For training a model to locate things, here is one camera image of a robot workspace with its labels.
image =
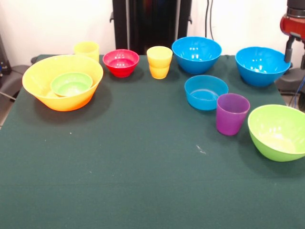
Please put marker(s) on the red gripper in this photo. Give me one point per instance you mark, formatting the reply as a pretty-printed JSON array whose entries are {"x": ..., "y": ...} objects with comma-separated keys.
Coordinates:
[{"x": 294, "y": 25}]

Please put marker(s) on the large blue bowl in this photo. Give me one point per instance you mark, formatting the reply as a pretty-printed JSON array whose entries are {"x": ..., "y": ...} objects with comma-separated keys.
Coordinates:
[
  {"x": 196, "y": 59},
  {"x": 259, "y": 71}
]

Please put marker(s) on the small blue ridged bowl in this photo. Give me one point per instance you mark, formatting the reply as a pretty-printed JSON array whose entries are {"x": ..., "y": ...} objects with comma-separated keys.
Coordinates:
[{"x": 202, "y": 97}]

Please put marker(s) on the yellow cup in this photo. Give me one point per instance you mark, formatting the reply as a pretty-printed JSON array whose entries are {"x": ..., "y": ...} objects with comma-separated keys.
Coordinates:
[{"x": 159, "y": 62}]

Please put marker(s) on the small green bowl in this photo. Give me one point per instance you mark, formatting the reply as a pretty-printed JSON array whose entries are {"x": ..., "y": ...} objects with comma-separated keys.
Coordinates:
[{"x": 71, "y": 86}]

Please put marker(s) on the large orange bowl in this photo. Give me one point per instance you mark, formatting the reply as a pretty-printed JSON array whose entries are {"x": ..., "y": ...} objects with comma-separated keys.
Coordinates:
[{"x": 66, "y": 103}]

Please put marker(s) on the large green bowl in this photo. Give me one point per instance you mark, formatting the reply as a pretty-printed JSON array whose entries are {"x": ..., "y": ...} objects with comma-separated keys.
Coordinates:
[{"x": 276, "y": 136}]

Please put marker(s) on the purple cup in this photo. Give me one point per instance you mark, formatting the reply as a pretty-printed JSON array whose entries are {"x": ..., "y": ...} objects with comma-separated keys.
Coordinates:
[{"x": 231, "y": 119}]

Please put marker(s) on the black robot column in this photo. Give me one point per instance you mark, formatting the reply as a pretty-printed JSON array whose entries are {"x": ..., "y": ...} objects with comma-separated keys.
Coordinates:
[{"x": 152, "y": 26}]

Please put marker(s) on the small red bowl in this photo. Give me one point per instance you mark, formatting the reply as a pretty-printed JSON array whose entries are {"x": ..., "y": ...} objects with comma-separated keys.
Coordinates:
[{"x": 121, "y": 64}]

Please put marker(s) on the dark green tablecloth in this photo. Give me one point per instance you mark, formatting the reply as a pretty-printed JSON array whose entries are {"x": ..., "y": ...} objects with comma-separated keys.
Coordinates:
[{"x": 143, "y": 167}]

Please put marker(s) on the translucent yellow-green cup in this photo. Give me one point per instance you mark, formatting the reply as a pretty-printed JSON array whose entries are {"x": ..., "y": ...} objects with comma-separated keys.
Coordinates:
[{"x": 85, "y": 50}]

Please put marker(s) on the black robot pedestal leg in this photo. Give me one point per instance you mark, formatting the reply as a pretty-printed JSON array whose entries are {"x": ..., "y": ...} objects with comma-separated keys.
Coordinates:
[
  {"x": 294, "y": 81},
  {"x": 9, "y": 81}
]

